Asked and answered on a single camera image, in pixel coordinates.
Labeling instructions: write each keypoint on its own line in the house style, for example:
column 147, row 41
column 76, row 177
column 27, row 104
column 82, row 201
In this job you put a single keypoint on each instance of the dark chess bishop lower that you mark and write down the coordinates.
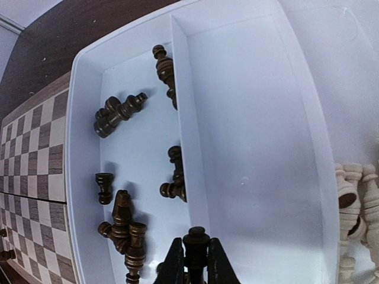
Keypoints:
column 135, row 254

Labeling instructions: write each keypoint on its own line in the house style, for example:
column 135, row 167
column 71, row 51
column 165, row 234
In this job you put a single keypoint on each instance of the white plastic divided tray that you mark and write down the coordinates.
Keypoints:
column 270, row 95

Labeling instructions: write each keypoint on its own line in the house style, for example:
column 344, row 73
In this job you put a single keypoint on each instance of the wooden chess board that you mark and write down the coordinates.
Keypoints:
column 34, row 208

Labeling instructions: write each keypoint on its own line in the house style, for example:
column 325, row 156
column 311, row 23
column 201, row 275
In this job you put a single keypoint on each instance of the dark chess knight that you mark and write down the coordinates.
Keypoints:
column 121, row 215

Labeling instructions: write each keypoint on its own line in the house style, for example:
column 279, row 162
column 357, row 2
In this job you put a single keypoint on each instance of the left aluminium frame post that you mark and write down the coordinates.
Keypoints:
column 11, row 25

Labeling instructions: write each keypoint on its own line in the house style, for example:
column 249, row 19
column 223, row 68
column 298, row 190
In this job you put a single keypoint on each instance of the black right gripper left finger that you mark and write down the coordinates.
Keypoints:
column 172, row 269

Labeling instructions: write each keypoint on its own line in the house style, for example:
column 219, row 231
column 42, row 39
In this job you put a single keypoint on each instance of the pile of white chess pieces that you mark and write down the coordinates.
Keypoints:
column 357, row 189

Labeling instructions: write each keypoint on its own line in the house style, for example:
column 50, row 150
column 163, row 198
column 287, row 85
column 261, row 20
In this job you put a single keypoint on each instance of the dark chess rook small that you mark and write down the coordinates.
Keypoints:
column 105, row 183

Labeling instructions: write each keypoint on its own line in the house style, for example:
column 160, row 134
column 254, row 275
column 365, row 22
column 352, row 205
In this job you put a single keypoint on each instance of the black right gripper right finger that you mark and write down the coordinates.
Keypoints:
column 219, row 269

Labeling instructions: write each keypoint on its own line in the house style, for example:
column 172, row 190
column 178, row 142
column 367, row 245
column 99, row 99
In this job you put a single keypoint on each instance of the dark chess piece by divider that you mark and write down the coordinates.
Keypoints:
column 173, row 190

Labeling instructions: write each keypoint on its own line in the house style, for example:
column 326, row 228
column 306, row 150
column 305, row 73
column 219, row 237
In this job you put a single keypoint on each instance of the dark chess pawn pile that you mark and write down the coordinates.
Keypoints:
column 105, row 229

